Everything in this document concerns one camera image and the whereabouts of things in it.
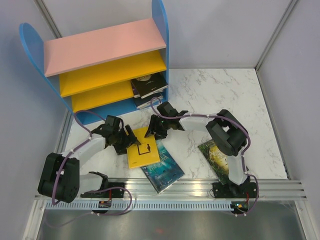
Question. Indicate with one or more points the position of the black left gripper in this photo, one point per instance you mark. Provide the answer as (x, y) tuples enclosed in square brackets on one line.
[(122, 149)]

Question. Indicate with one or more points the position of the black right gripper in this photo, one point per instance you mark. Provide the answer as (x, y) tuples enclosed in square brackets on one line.
[(159, 134)]

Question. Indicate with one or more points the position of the yellow cover book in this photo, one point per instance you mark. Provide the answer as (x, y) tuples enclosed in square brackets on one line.
[(144, 154)]

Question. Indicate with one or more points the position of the dark navy blue book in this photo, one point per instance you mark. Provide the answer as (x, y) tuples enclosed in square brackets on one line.
[(141, 103)]

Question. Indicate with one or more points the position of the purple galaxy cover book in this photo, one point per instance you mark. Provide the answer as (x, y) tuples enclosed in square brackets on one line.
[(135, 92)]

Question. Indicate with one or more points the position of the black moon cover book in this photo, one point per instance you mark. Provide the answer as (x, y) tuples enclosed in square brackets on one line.
[(149, 84)]

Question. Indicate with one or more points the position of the teal ocean cover book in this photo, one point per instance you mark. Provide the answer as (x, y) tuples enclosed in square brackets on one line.
[(165, 173)]

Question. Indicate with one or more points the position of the green gold forest book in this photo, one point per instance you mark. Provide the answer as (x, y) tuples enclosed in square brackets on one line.
[(216, 159)]

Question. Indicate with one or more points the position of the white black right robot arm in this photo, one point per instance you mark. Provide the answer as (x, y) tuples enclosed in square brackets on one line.
[(228, 134)]

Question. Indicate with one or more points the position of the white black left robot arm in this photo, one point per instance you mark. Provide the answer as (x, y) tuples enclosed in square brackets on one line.
[(60, 177)]

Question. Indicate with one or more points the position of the blue pink yellow bookshelf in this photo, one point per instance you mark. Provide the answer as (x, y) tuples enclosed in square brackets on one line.
[(91, 72)]

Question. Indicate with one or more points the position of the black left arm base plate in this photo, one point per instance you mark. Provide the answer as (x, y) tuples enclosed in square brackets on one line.
[(110, 194)]

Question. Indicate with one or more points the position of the aluminium mounting rail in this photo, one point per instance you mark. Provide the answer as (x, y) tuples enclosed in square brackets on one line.
[(200, 189)]

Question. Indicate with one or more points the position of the white slotted cable duct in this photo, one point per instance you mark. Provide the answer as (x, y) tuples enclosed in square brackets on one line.
[(140, 205)]

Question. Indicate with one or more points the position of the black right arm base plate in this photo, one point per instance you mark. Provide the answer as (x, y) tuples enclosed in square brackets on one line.
[(233, 191)]

